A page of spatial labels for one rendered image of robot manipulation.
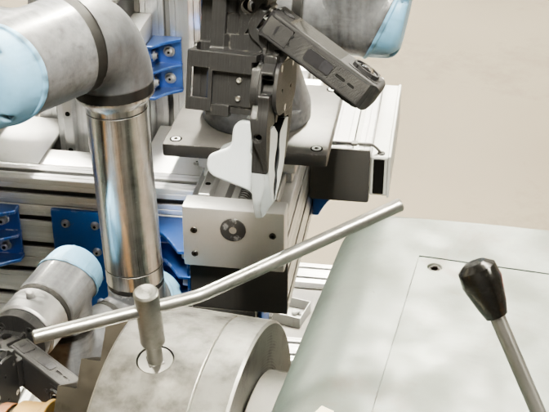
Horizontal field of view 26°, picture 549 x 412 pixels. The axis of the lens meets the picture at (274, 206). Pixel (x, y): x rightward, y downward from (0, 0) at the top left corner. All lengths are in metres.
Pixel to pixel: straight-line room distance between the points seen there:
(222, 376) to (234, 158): 0.19
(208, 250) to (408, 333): 0.54
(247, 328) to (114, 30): 0.41
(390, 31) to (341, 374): 0.62
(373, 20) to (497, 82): 3.18
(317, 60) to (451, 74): 3.74
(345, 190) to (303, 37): 0.80
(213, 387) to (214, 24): 0.31
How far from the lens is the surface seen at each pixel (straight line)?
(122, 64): 1.37
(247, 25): 1.03
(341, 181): 1.78
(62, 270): 1.44
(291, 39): 1.01
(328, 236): 1.03
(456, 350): 1.06
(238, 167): 1.05
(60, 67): 1.31
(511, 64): 4.87
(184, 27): 1.79
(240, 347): 1.08
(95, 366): 1.20
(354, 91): 1.00
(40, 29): 1.31
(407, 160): 4.06
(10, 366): 1.32
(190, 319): 1.13
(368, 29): 1.53
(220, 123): 1.62
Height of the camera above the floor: 1.89
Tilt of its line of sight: 30 degrees down
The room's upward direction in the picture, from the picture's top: straight up
